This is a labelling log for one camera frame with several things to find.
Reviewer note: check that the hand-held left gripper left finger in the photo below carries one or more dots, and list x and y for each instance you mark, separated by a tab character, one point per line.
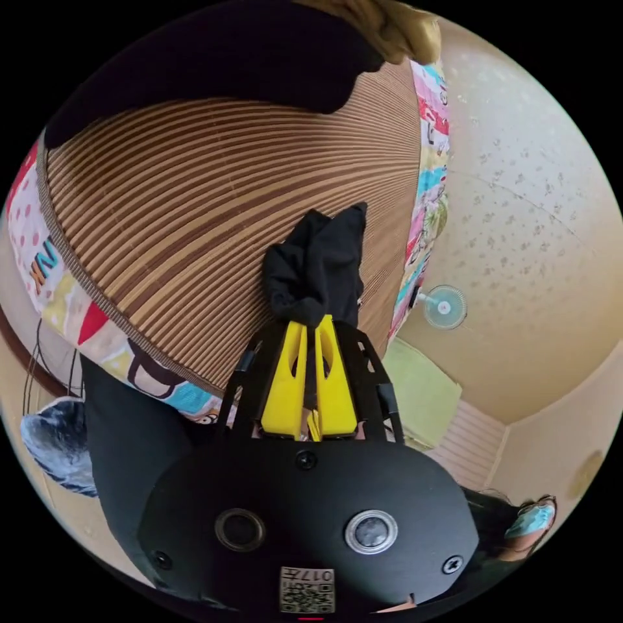
284	389

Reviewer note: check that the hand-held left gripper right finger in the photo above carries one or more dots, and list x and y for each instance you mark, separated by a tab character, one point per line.
336	394

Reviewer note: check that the black long sleeve shirt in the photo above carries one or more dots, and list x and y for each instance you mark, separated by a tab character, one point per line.
316	263

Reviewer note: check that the person's left hand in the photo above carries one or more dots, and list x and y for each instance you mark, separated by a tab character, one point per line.
396	606

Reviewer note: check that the light green floor mat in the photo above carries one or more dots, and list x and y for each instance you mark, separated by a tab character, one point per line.
418	389

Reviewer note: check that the white fan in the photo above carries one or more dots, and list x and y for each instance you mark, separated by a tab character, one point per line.
445	307

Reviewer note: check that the bed with woven mat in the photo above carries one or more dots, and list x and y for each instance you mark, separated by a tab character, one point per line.
194	219

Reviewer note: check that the grey furry rug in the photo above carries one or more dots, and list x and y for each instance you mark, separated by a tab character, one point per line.
61	443

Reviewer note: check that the pile of clothes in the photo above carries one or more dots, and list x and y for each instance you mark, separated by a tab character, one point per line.
394	26

